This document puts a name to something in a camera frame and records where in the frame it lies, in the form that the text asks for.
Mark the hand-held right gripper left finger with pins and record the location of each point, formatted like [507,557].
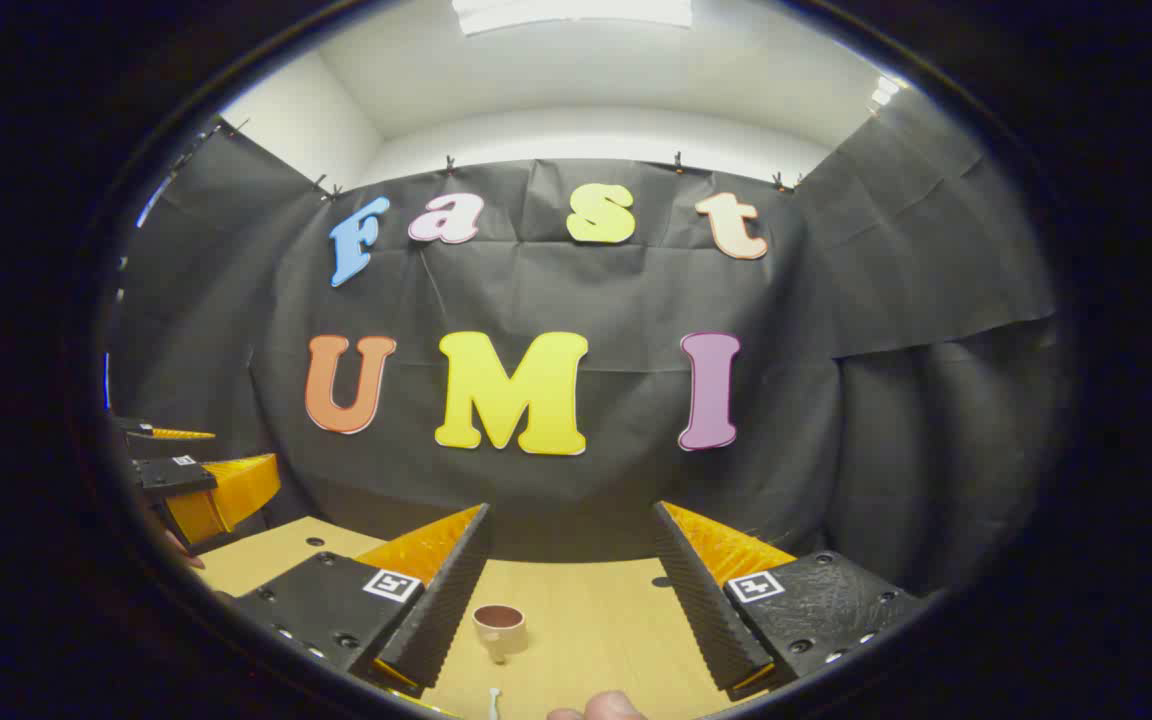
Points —
[446,610]

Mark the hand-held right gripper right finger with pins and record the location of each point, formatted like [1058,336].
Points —
[701,610]

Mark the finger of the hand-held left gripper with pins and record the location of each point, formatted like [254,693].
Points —
[161,433]
[226,490]

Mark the beige cup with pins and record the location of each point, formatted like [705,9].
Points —
[499,632]

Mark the pale green toothbrush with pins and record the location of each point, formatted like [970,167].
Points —
[494,703]

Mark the wooden desktop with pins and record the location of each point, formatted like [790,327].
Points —
[586,640]

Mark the black backdrop cloth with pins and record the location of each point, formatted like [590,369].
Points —
[616,300]

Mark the ceiling light panel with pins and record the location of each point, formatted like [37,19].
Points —
[884,90]

